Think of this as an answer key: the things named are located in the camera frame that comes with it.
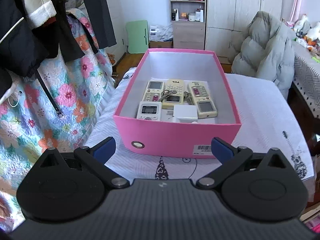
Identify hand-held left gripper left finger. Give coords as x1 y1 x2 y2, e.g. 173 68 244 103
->
37 137 130 190

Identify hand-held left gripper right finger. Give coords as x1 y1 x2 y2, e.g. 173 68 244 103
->
195 137 288 190

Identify cream remote with large screen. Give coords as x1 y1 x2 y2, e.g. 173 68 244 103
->
187 81 218 119
142 80 165 103

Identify white power adapter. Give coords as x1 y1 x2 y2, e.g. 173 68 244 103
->
173 104 198 120

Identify small white remote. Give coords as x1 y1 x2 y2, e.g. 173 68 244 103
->
136 101 163 121

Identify pink cardboard box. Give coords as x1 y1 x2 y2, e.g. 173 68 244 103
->
113 49 242 159

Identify small white box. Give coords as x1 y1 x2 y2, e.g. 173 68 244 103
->
160 109 175 122

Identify bunch of keys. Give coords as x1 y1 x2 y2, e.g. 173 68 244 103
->
160 89 193 105

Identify yellowed remote with round button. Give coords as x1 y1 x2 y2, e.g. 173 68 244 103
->
162 79 185 110

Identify white printed bedsheet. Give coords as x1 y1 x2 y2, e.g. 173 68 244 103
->
85 66 315 188

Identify floral quilt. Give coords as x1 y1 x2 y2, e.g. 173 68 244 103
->
0 7 115 230

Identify black belt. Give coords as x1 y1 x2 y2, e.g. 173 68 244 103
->
35 69 63 118

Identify grey puffer jacket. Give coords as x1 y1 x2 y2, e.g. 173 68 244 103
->
231 11 295 98

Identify grey patterned tablecloth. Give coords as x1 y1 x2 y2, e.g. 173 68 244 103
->
291 40 320 119

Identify green folding table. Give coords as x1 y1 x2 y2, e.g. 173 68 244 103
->
126 20 150 54

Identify small cardboard box with label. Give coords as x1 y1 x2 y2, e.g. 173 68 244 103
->
149 40 173 49

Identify wooden shelf unit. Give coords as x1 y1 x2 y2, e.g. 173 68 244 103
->
169 0 207 50

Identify white and blue tissue packs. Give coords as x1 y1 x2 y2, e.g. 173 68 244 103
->
149 25 173 42

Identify dark grey garment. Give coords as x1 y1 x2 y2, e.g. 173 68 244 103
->
77 0 117 49

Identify light wooden wardrobe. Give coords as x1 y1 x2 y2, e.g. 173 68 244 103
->
205 0 284 64

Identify dark red garment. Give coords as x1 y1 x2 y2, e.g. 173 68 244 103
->
44 16 59 28

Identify black coat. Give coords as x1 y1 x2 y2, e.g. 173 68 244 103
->
0 0 85 78

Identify white fleece coat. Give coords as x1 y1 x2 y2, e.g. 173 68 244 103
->
19 0 57 28

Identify pink towel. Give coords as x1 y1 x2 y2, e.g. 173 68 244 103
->
289 0 303 27

